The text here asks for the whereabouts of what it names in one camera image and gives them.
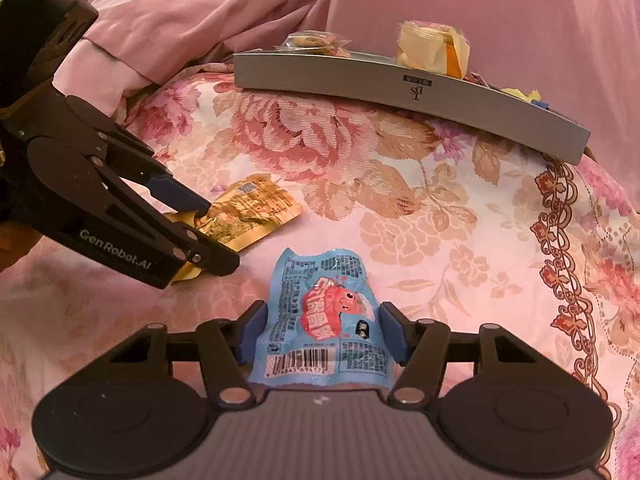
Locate pink duvet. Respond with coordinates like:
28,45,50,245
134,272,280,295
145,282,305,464
54,0,323,115

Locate red dried meat packet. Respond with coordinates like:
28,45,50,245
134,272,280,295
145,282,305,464
463,72,494,89

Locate light blue candy packet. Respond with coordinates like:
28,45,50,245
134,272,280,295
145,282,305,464
248,249,394,389

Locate grey tray with painted liner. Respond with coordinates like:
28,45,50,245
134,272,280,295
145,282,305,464
233,50,590,165

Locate person's left hand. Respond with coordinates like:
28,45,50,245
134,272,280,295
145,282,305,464
0,221,41,272

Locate pink curtain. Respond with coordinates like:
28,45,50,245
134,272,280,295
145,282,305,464
305,0,639,200

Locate round biscuit pack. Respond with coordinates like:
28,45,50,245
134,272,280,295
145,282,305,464
276,30,350,58

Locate gold foil snack packet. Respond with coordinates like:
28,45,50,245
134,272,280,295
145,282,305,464
162,173,304,286

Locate packaged bread loaf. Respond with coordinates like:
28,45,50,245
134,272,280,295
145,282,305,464
396,21,471,79

